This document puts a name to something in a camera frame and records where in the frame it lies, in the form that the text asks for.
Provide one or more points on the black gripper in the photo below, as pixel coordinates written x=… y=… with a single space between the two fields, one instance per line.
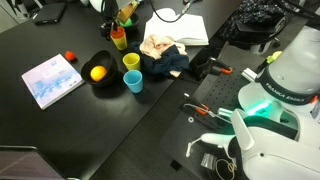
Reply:
x=109 y=24

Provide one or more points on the orange plastic cup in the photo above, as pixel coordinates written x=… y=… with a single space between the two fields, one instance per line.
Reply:
x=118 y=33

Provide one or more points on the black bowl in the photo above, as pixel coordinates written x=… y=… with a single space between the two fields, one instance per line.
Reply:
x=101 y=58
x=135 y=21

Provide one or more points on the yellow plastic cup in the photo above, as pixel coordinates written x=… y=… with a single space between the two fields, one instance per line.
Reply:
x=132 y=61

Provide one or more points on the blue plastic cup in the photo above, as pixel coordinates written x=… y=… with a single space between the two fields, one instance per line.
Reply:
x=134 y=80

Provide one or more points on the white franka robot arm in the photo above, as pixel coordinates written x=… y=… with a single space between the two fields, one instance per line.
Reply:
x=276 y=130

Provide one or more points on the yellow-green bottom cup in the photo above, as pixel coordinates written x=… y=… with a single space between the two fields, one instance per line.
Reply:
x=120 y=42

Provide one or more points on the beige crumpled cloth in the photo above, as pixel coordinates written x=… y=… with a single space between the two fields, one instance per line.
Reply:
x=155 y=45

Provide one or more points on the small red ball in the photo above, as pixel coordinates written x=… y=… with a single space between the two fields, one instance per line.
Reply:
x=69 y=55

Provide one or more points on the orange ball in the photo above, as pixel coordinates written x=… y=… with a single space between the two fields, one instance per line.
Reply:
x=98 y=73

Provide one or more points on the dark blue crumpled cloth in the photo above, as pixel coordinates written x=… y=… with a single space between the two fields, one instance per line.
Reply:
x=170 y=60

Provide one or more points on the open white book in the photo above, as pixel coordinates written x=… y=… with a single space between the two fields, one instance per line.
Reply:
x=189 y=29

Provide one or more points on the blue white booklet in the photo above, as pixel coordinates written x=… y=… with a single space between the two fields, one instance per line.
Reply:
x=51 y=80

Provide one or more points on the black orange clamp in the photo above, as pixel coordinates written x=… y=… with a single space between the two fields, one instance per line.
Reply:
x=215 y=66
x=195 y=104

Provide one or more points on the black perforated mounting board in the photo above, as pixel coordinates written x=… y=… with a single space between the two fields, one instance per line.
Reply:
x=221 y=98

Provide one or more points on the black office chair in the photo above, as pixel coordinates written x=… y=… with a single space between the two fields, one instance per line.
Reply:
x=255 y=23

